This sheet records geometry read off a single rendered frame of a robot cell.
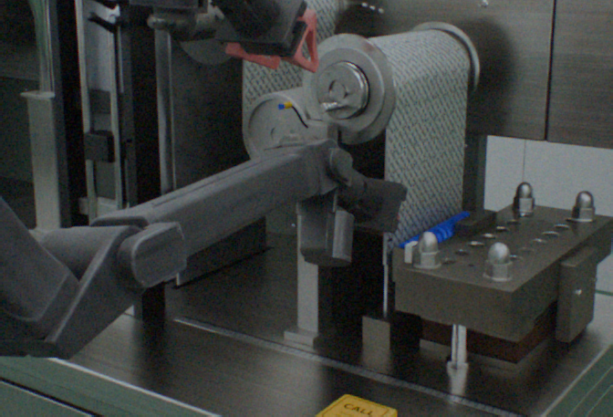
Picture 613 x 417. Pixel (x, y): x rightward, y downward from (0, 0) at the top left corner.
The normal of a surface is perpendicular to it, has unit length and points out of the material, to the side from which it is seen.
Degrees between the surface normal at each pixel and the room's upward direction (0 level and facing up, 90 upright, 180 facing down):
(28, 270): 72
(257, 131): 90
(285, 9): 50
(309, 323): 90
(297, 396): 0
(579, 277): 90
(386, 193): 61
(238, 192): 77
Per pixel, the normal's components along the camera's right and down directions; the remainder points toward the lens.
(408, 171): 0.83, 0.14
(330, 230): 0.89, -0.05
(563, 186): -0.57, 0.20
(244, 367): 0.00, -0.97
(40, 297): 0.77, -0.18
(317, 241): -0.47, -0.21
